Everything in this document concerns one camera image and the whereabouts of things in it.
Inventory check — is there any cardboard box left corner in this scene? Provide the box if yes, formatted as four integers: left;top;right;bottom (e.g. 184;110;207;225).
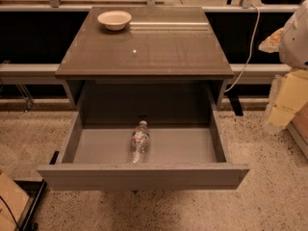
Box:
0;172;30;231

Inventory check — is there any wooden box right side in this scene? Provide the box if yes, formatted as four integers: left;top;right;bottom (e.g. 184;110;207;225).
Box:
287;103;308;160

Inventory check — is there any grey cabinet with brown top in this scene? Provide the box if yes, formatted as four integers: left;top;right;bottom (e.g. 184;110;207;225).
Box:
56;7;233;126

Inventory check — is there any black tray frame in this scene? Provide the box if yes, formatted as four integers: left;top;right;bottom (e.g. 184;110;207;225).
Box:
14;180;47;231

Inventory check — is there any white cable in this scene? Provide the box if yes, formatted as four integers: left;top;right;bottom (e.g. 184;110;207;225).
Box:
224;4;261;93

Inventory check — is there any clear plastic water bottle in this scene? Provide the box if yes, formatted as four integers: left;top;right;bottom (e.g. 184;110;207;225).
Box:
130;120;150;164

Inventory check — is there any black cable lower left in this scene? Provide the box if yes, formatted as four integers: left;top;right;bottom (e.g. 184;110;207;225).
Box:
0;195;22;231

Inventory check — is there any white paper bowl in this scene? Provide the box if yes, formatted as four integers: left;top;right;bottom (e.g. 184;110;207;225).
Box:
97;11;132;31

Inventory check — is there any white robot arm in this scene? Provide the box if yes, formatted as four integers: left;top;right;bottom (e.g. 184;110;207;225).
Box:
259;0;308;134

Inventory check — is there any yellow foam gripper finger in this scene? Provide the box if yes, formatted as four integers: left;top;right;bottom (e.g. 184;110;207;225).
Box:
263;69;308;134

